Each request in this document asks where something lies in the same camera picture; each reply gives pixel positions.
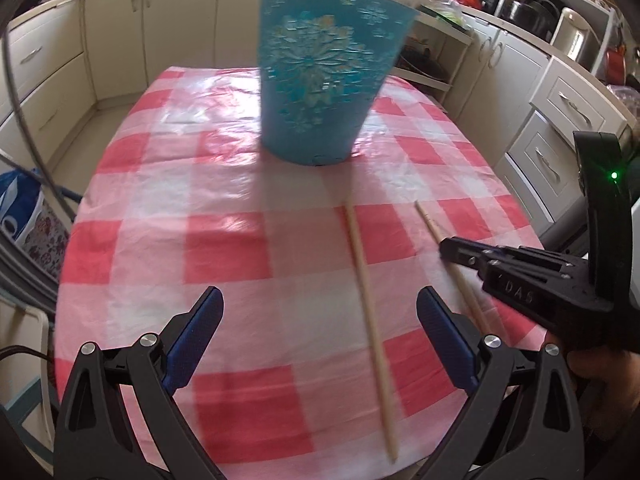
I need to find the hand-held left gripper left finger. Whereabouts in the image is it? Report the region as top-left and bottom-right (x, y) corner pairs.
(54, 286), (224, 480)

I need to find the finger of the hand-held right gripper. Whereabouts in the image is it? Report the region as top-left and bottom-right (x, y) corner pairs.
(439, 237), (593, 293)
(484, 246), (593, 285)

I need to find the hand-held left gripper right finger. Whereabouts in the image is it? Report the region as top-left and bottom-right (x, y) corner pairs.
(416, 286), (586, 480)

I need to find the ringed wooden chopstick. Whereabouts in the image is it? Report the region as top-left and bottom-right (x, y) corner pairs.
(414, 200), (493, 336)

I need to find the plain wooden chopstick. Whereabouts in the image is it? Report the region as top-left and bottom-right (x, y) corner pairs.
(344, 202), (400, 463)

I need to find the teal plastic basket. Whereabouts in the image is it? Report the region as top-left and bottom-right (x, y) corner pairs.
(257, 0), (418, 167)

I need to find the person's right hand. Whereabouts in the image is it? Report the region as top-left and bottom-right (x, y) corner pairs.
(567, 345), (636, 441)

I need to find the red white checked tablecloth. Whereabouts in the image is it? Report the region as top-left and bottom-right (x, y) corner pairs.
(52, 65), (551, 480)

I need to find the white chair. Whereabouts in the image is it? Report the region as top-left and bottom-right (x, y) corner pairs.
(0, 300), (56, 461)

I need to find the floral print bag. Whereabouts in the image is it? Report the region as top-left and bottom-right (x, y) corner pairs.
(22, 200), (71, 271)

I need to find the cream corner cabinet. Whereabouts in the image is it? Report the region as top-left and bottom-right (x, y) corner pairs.
(450, 15), (631, 241)

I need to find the black frying pan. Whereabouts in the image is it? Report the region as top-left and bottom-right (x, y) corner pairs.
(400, 45), (446, 81)

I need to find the white shelf rack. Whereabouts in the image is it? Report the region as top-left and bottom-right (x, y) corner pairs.
(390, 5), (476, 106)

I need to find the red pot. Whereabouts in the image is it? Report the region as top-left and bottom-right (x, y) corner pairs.
(607, 45), (628, 86)

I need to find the blue plastic bag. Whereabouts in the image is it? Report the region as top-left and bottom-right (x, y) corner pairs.
(0, 170), (43, 243)

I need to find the white kettle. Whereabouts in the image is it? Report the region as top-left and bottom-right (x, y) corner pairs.
(550, 7), (593, 58)

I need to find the clear plastic bag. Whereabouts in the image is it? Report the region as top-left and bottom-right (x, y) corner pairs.
(425, 0), (466, 23)

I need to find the steel pot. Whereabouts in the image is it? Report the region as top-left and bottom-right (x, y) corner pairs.
(510, 0), (558, 36)

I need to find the white open shelf unit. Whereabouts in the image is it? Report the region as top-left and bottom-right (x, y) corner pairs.
(495, 0), (618, 76)

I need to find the cream drawer cabinet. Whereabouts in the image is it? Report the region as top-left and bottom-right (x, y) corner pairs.
(0, 0), (98, 171)

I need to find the cream door cabinet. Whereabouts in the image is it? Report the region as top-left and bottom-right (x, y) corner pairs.
(82, 0), (263, 106)

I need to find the chrome chair frame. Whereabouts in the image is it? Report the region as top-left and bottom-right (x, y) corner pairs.
(0, 35), (81, 311)

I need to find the black cable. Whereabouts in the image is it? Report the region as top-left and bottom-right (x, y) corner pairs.
(0, 345), (56, 411)

